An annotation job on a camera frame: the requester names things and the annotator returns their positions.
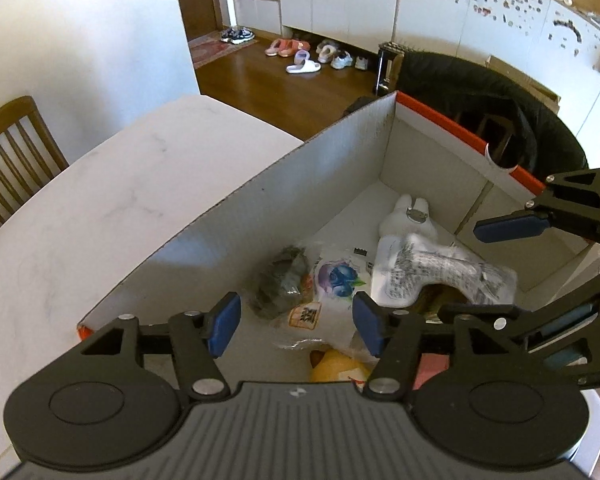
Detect black stool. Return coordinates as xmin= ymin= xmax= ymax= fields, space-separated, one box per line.
xmin=374 ymin=42 xmax=406 ymax=97

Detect white cabinet with magnets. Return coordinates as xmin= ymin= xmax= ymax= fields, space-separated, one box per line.
xmin=395 ymin=0 xmax=600 ymax=92

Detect black white sneakers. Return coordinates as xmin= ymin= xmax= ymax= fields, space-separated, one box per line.
xmin=221 ymin=26 xmax=256 ymax=45

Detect brown wooden chair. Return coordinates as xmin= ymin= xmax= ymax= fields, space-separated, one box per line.
xmin=0 ymin=96 xmax=70 ymax=238

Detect white marble desktop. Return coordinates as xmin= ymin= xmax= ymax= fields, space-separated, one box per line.
xmin=0 ymin=94 xmax=600 ymax=480

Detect white slide sandal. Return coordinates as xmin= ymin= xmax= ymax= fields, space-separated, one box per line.
xmin=286 ymin=59 xmax=323 ymax=75

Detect black jacket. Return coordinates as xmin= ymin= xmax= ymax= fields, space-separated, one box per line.
xmin=345 ymin=50 xmax=590 ymax=177

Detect red cardboard shoe box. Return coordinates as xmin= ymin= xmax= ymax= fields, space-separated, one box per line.
xmin=76 ymin=91 xmax=600 ymax=396

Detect white plush rabbit toy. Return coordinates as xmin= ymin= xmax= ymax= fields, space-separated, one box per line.
xmin=379 ymin=194 xmax=438 ymax=241

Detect patterned door rug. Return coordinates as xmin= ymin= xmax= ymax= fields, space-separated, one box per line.
xmin=187 ymin=35 xmax=261 ymax=68

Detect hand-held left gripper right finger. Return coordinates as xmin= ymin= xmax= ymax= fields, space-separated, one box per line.
xmin=352 ymin=291 xmax=487 ymax=402

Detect printed clear plastic packet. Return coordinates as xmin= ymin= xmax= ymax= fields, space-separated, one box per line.
xmin=372 ymin=234 xmax=518 ymax=307

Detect blueberry print snack packet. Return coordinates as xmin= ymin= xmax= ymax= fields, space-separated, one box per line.
xmin=275 ymin=245 xmax=381 ymax=356

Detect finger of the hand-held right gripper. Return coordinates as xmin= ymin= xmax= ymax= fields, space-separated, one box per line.
xmin=472 ymin=166 xmax=600 ymax=245
xmin=437 ymin=267 xmax=600 ymax=389

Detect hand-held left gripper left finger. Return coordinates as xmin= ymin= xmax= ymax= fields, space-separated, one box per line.
xmin=79 ymin=292 xmax=243 ymax=402

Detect flat cardboard sheet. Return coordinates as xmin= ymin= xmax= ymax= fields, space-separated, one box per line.
xmin=485 ymin=55 xmax=563 ymax=116

